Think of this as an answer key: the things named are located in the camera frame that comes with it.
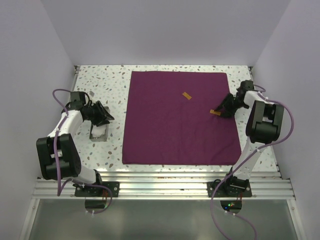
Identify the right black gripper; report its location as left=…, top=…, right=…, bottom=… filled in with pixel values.
left=215, top=93, right=248, bottom=118

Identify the white gauze pad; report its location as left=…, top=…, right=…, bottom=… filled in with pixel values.
left=91, top=125, right=107, bottom=138

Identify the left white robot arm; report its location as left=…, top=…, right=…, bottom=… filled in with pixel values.
left=36, top=91, right=114, bottom=197

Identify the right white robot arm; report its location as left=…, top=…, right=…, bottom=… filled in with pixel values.
left=212, top=80, right=285, bottom=197

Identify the orange tape strip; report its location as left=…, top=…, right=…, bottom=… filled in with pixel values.
left=182, top=92, right=192, bottom=100
left=209, top=109, right=221, bottom=116

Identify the stainless steel instrument tray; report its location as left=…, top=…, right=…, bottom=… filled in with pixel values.
left=89, top=102, right=114, bottom=142

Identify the purple cloth mat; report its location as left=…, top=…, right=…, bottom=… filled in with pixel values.
left=122, top=71, right=242, bottom=166

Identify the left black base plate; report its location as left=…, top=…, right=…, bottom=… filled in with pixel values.
left=73, top=181, right=120, bottom=198

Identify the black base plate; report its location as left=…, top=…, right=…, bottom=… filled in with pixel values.
left=73, top=181, right=120, bottom=198
left=214, top=178, right=253, bottom=198

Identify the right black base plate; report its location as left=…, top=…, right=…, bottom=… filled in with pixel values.
left=214, top=178, right=253, bottom=198

